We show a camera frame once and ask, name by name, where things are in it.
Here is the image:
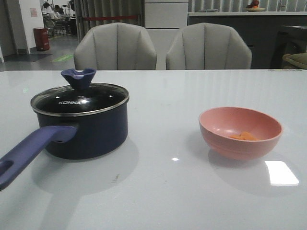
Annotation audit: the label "glass lid blue knob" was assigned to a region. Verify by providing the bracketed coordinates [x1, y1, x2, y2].
[31, 68, 129, 117]

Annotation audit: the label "pink bowl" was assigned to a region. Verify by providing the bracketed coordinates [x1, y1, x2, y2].
[199, 107, 283, 161]

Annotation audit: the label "orange ham pieces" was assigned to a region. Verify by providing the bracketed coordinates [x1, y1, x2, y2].
[229, 131, 259, 141]

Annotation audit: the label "dark blue saucepan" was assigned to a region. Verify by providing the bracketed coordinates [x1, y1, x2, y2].
[0, 83, 130, 191]

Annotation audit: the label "left grey upholstered chair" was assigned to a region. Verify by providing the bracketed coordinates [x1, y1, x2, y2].
[74, 23, 157, 70]

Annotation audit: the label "grey upholstered chair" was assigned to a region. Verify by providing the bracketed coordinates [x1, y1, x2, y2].
[165, 23, 252, 70]
[74, 23, 157, 70]

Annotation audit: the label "right grey upholstered chair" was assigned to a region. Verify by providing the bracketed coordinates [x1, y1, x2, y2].
[165, 23, 252, 70]

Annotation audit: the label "white cabinet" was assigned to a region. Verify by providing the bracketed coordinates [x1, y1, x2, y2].
[144, 0, 189, 70]

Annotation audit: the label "red trash bin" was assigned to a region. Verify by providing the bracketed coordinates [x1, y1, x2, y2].
[33, 28, 50, 51]

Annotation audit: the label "grey counter sideboard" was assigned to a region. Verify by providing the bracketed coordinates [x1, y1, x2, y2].
[188, 11, 307, 69]

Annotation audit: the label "fruit plate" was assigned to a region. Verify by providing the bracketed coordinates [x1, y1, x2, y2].
[246, 0, 266, 12]

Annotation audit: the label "olive cushion seat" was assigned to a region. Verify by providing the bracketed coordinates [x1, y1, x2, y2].
[282, 53, 307, 69]

